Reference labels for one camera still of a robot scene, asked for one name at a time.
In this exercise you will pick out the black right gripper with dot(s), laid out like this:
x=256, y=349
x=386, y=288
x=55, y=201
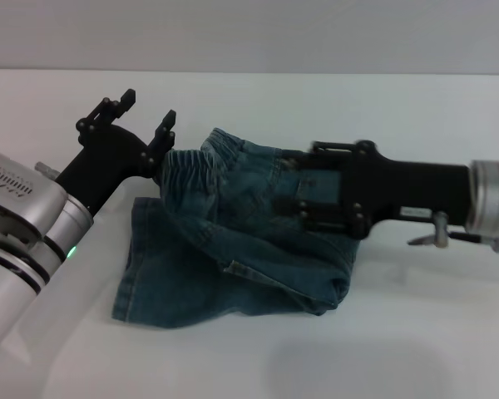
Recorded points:
x=407, y=191

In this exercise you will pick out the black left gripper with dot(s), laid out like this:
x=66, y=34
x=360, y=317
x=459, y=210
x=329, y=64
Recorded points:
x=108, y=162

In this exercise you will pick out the blue denim shorts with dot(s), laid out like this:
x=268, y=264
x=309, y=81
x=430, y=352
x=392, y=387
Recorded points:
x=233, y=249

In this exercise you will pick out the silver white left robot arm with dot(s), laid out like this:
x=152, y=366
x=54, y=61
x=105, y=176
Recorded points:
x=16, y=287

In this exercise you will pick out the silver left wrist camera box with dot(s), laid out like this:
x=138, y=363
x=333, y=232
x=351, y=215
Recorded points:
x=21, y=195

